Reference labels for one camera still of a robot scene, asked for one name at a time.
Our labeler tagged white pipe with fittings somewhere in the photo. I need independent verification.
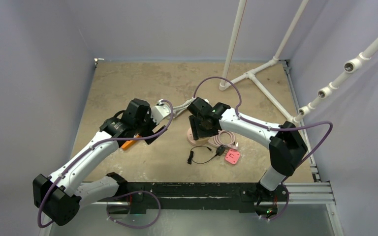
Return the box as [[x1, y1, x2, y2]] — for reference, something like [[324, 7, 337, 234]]
[[294, 37, 378, 122]]

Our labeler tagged pink coiled cable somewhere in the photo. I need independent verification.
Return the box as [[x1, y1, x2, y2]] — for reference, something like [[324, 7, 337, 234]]
[[207, 129, 240, 149]]

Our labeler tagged pink square plug adapter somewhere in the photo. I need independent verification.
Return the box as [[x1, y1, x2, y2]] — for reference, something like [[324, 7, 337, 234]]
[[224, 148, 241, 165]]

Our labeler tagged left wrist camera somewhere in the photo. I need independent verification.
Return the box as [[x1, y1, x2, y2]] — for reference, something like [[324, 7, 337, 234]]
[[151, 104, 172, 125]]

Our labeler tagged orange power strip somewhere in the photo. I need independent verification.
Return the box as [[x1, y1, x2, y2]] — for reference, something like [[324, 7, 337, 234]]
[[121, 140, 137, 151]]

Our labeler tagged black adapter cable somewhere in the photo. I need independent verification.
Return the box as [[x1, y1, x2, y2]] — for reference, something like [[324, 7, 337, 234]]
[[187, 146, 219, 165]]

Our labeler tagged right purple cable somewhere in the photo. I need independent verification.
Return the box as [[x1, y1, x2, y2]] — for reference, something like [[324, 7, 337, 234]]
[[192, 76, 334, 183]]

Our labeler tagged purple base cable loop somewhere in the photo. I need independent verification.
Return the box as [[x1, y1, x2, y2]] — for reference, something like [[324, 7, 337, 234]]
[[106, 190, 162, 230]]

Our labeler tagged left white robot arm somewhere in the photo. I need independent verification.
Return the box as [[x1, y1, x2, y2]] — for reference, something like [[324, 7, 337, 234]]
[[32, 98, 175, 229]]

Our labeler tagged white cable of beige socket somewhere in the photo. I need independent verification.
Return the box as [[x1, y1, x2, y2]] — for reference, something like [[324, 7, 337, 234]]
[[157, 98, 196, 119]]

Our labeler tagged black power adapter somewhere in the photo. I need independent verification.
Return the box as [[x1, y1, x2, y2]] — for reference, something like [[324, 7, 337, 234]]
[[215, 145, 226, 156]]

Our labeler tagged pink round power socket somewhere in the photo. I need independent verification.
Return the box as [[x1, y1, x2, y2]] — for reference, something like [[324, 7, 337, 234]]
[[187, 128, 210, 147]]

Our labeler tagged white pipe frame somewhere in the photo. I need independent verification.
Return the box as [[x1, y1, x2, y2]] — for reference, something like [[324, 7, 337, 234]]
[[222, 0, 309, 123]]

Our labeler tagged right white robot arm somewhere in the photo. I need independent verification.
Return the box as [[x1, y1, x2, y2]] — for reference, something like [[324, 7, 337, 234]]
[[187, 97, 308, 200]]

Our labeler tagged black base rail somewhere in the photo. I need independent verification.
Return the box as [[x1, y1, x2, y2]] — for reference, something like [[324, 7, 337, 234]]
[[107, 172, 288, 216]]

